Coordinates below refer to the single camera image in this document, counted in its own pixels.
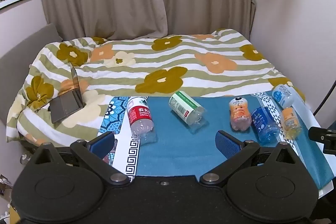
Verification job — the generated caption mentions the orange figure-shaped bottle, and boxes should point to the orange figure-shaped bottle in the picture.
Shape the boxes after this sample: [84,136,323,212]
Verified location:
[229,97,252,133]

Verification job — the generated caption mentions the dark blue label bottle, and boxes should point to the dark blue label bottle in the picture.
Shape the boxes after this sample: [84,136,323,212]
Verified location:
[251,107,281,146]

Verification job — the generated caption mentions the grey laptop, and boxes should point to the grey laptop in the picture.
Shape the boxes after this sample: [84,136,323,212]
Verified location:
[49,61,86,124]

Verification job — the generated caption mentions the green label clear bottle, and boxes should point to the green label clear bottle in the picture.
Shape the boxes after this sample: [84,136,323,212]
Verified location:
[168,91,206,133]

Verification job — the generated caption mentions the teal patterned tablecloth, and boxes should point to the teal patterned tablecloth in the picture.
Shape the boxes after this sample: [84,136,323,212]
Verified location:
[98,91,336,188]

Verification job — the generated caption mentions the small orange label bottle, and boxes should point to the small orange label bottle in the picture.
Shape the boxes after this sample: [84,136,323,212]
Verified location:
[281,107,301,140]

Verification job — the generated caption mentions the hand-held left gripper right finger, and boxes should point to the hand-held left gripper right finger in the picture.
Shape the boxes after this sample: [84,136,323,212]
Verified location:
[199,130,303,186]

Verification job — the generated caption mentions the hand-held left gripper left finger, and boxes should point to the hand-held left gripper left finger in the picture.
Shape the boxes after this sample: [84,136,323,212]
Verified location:
[32,132,131,185]

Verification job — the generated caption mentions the black cable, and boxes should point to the black cable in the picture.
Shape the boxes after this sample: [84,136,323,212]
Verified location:
[314,80,336,114]

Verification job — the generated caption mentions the light blue label bottle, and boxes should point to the light blue label bottle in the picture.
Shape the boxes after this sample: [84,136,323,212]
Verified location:
[272,84,295,108]

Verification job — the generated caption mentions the floral striped blanket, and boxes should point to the floral striped blanket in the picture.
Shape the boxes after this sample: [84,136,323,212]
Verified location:
[7,29,306,146]

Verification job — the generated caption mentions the red label water bottle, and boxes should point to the red label water bottle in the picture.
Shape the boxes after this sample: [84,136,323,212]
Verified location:
[126,97,158,146]

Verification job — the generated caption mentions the black clamp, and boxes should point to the black clamp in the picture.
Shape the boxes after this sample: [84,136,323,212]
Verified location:
[308,126,336,155]

